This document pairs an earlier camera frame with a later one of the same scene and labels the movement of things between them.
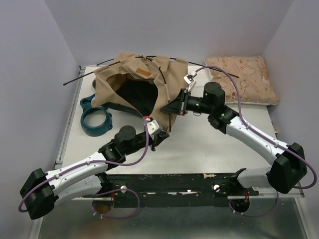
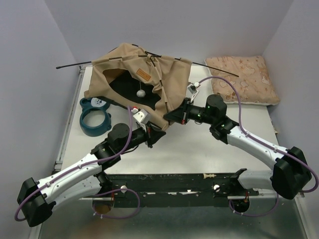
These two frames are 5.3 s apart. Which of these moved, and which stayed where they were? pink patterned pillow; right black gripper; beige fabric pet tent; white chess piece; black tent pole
Moved: black tent pole; right black gripper; beige fabric pet tent
Stayed: pink patterned pillow; white chess piece
